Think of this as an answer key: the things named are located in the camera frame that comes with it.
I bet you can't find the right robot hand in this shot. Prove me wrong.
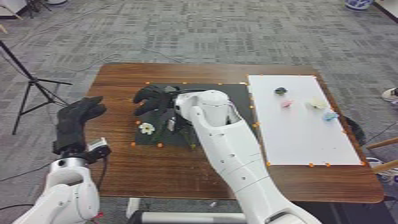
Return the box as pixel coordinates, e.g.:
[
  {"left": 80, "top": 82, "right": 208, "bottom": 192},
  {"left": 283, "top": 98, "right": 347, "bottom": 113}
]
[{"left": 132, "top": 84, "right": 182, "bottom": 117}]

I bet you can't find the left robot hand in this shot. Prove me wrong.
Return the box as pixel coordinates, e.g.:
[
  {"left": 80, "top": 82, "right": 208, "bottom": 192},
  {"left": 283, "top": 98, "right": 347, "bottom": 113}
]
[{"left": 52, "top": 95, "right": 111, "bottom": 155}]

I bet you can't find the white flower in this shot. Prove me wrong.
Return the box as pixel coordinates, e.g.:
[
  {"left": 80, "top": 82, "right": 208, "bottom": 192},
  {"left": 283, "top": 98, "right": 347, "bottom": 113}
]
[{"left": 137, "top": 122, "right": 159, "bottom": 136}]

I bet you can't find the green sprig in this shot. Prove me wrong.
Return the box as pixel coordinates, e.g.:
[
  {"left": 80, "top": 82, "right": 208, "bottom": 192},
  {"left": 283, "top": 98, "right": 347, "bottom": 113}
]
[{"left": 176, "top": 124, "right": 201, "bottom": 150}]

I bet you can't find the black tripod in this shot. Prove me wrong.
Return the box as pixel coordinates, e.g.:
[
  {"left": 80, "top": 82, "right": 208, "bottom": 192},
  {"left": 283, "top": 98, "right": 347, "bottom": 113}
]
[{"left": 0, "top": 39, "right": 75, "bottom": 136}]

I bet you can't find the dark mat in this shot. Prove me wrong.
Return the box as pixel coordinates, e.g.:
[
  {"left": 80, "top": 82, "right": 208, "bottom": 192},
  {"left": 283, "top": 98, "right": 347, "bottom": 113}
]
[{"left": 130, "top": 82, "right": 260, "bottom": 148}]

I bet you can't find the white sheet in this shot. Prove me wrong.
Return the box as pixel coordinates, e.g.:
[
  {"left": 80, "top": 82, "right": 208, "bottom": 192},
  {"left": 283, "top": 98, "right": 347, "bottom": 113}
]
[{"left": 246, "top": 74, "right": 366, "bottom": 167}]

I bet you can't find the cream flower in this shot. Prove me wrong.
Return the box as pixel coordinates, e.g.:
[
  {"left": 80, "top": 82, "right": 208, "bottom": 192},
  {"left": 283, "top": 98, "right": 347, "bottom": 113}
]
[{"left": 306, "top": 96, "right": 331, "bottom": 110}]

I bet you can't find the pale grey bar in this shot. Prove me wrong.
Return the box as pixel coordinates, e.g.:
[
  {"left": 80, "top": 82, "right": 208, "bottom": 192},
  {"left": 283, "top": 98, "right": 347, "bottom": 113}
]
[{"left": 127, "top": 210, "right": 249, "bottom": 224}]

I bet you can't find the wooden chair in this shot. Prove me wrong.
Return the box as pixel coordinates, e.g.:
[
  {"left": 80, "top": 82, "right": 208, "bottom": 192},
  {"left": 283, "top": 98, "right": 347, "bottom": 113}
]
[{"left": 365, "top": 135, "right": 398, "bottom": 175}]

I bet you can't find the blue and white vase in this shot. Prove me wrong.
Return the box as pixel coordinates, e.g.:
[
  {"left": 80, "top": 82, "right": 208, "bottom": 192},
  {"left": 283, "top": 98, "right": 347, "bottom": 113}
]
[{"left": 343, "top": 0, "right": 377, "bottom": 12}]

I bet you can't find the black cable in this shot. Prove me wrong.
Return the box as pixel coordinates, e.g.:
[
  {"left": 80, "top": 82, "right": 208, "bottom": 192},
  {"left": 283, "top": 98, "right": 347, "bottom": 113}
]
[{"left": 95, "top": 155, "right": 112, "bottom": 198}]

